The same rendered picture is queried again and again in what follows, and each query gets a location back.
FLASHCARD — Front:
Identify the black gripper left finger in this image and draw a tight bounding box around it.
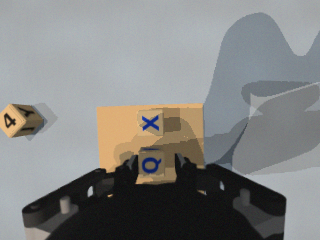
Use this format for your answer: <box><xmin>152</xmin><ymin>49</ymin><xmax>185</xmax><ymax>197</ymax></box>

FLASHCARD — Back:
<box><xmin>22</xmin><ymin>155</ymin><xmax>139</xmax><ymax>240</ymax></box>

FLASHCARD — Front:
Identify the tan flat mat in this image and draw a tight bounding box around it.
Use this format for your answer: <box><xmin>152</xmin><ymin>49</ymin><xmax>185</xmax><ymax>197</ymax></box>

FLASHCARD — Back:
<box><xmin>97</xmin><ymin>103</ymin><xmax>204</xmax><ymax>184</ymax></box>

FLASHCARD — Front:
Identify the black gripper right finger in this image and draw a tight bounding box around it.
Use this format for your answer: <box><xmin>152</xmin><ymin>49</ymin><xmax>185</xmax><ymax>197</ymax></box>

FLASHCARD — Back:
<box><xmin>170</xmin><ymin>153</ymin><xmax>287</xmax><ymax>240</ymax></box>

